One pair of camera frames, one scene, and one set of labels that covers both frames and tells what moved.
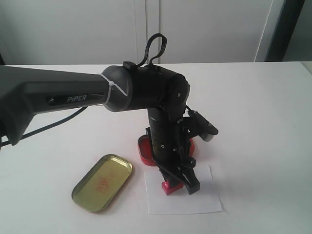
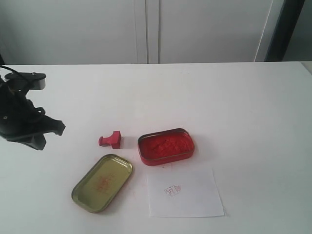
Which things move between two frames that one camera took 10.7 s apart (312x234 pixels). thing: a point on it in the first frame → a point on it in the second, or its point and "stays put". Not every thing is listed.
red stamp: x=167 y=189 → x=114 y=140
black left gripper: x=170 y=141 → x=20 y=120
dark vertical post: x=291 y=13 stays put
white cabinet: x=36 y=32 stays put
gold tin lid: x=99 y=186 stays put
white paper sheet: x=205 y=200 stays put
